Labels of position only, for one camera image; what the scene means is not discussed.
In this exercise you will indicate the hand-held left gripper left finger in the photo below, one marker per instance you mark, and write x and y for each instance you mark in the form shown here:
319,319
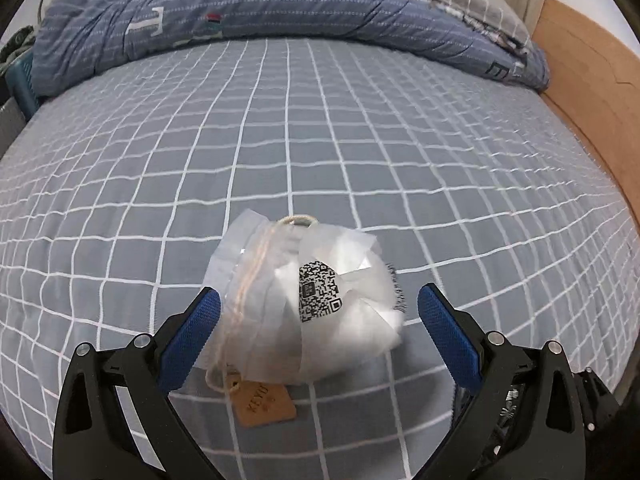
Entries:
192,340

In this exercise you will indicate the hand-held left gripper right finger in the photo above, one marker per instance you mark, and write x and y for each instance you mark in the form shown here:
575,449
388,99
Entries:
447,340

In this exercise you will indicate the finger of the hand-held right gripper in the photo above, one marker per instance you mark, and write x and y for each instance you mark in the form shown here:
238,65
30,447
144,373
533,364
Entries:
597,405

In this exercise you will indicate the grey suitcase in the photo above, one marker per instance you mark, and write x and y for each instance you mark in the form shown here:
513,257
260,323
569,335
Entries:
10,125

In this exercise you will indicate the teal suitcase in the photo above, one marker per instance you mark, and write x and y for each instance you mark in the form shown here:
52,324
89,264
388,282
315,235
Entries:
25,85

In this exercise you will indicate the wooden headboard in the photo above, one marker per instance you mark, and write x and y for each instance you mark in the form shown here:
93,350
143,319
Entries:
585,60

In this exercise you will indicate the dark clutter pile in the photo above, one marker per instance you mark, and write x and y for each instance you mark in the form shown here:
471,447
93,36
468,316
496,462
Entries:
17,42

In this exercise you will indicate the blue striped quilt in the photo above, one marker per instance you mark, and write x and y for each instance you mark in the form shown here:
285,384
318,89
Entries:
300,5

